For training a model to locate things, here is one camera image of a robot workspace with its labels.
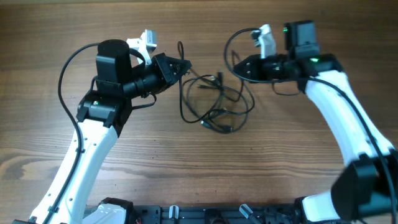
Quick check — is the black USB cable bundle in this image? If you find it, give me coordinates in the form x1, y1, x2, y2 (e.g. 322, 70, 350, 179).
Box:
177, 40, 256, 134

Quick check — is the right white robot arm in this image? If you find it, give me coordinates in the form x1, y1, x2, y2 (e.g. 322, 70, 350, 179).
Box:
229, 21, 397, 223

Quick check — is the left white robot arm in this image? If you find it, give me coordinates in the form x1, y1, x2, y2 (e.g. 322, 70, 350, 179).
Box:
28, 39, 192, 223

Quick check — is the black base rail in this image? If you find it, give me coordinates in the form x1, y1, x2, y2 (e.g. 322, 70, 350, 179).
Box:
83, 203, 299, 224

